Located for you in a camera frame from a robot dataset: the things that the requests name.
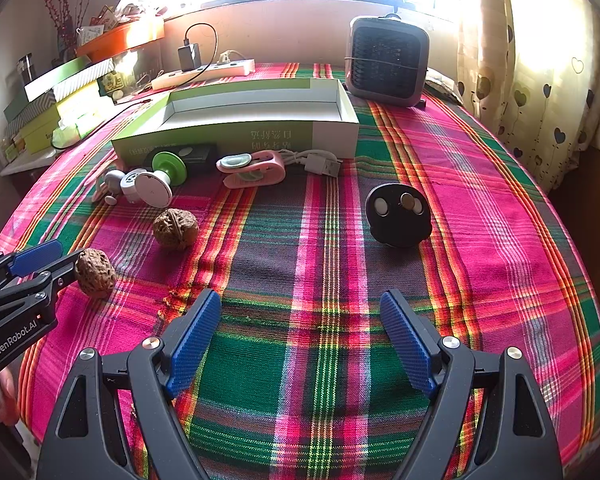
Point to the white power plug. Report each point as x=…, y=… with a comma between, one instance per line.
x=226, y=56

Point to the black charger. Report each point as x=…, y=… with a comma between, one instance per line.
x=190, y=57

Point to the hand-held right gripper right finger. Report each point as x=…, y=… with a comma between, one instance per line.
x=410, y=350

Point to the person's left hand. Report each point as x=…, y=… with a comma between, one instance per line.
x=4, y=395

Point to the black round holder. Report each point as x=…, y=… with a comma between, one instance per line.
x=399, y=230

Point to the glass tank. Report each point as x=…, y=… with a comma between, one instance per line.
x=140, y=67

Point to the green round disc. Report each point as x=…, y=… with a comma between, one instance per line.
x=170, y=165

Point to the wrinkled brown walnut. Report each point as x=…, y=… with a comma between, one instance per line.
x=176, y=227

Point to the green tissue pack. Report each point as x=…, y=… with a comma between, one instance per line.
x=75, y=130

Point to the cream heart-print curtain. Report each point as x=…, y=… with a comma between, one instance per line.
x=530, y=85

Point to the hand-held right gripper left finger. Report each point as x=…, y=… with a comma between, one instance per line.
x=195, y=345

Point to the white power strip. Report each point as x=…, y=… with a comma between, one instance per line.
x=230, y=66

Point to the green and white cardboard box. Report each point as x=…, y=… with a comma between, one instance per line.
x=280, y=135

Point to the pitted brown walnut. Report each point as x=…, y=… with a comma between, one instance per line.
x=95, y=272

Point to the yellow green box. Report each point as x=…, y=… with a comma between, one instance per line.
x=35, y=127

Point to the plaid blanket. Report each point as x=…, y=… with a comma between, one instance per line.
x=305, y=260

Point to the white round gadget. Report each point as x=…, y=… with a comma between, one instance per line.
x=152, y=191

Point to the grey portable heater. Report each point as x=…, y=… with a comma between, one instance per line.
x=385, y=60

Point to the red berry branches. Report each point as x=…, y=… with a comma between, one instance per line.
x=62, y=5

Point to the orange box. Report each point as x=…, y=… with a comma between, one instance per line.
x=115, y=40

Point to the pink clip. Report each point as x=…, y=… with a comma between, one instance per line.
x=270, y=162

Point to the white plastic bag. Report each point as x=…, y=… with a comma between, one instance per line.
x=140, y=7

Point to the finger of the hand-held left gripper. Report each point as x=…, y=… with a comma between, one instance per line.
x=25, y=305
x=35, y=256

